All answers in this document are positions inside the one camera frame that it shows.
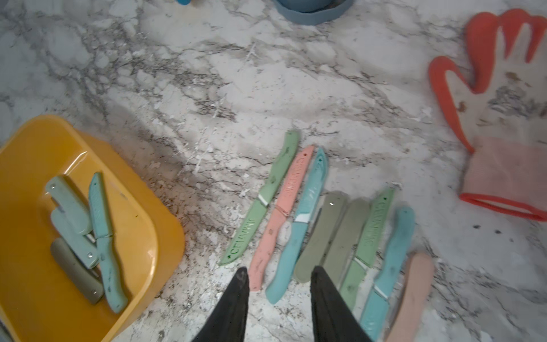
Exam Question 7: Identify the pale teal folding knife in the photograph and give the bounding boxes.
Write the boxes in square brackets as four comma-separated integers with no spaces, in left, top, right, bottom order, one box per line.
[50,208,99,269]

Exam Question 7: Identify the light teal folding knife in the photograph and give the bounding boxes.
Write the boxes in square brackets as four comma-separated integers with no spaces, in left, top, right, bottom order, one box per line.
[46,175,92,235]

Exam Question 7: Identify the yellow plastic storage tray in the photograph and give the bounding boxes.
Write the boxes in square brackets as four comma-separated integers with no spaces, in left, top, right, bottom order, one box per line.
[1,115,185,341]

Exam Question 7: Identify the pink sheathed fruit knife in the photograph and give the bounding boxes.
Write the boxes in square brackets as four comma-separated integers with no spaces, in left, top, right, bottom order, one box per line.
[249,145,316,292]

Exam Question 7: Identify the red and pink glove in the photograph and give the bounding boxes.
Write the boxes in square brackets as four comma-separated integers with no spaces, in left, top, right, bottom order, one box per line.
[428,9,546,222]

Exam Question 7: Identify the green sheathed fruit knife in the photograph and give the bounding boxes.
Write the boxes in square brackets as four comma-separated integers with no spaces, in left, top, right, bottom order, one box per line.
[219,131,300,266]

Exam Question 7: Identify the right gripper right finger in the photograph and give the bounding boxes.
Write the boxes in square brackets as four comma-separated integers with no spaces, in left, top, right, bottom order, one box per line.
[311,266,371,342]

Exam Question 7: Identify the potted green plant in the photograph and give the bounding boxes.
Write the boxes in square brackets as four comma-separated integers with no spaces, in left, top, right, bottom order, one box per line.
[273,0,354,26]

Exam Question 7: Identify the pink sheathed knife in tray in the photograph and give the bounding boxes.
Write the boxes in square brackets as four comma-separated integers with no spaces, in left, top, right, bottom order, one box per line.
[385,253,435,342]

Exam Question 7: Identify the teal ceramic sheathed knife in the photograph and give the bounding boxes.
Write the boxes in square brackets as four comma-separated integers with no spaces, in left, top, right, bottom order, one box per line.
[265,148,328,304]

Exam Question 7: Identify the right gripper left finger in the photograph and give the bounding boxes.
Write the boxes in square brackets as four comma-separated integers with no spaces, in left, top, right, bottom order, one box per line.
[192,267,250,342]

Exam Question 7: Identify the sage green folding knife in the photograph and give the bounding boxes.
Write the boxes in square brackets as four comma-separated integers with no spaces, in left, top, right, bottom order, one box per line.
[293,192,348,284]

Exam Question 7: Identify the grey green folding knife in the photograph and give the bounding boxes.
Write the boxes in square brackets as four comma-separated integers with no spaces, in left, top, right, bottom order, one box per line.
[50,237,104,305]

